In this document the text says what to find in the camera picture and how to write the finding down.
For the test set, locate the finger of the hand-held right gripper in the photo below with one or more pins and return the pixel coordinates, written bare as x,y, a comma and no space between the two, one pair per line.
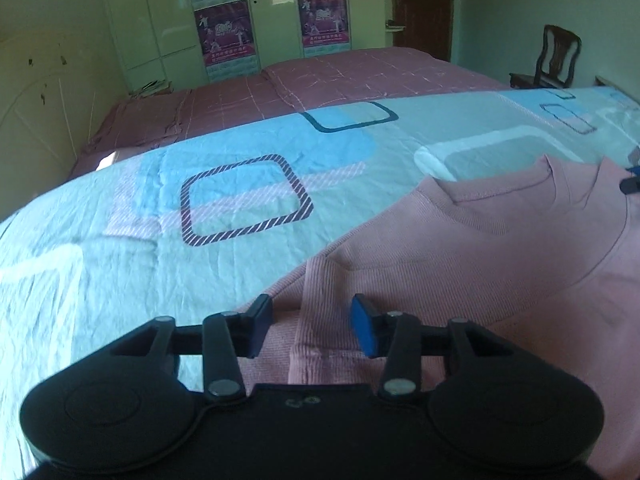
631,182

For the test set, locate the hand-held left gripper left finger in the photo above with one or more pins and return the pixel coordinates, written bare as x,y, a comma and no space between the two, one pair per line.
260,325

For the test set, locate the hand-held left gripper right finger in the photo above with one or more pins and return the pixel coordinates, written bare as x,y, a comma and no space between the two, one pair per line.
362,327

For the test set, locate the pink sweatshirt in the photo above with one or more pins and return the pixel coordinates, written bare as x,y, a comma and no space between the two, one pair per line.
475,270

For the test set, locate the blue patterned bed sheet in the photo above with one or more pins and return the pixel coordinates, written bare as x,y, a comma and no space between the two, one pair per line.
150,240

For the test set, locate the dark wooden chair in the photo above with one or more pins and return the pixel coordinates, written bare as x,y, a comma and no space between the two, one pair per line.
555,57

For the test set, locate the pink checked bed sheet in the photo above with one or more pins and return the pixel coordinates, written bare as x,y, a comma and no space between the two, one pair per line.
300,90

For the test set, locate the stack of books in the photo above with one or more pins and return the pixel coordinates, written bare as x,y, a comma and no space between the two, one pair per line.
150,88

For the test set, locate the brown wooden door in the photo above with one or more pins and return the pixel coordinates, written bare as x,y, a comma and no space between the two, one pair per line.
422,5

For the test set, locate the cream wardrobe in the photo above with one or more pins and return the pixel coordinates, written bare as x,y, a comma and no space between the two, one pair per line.
150,25

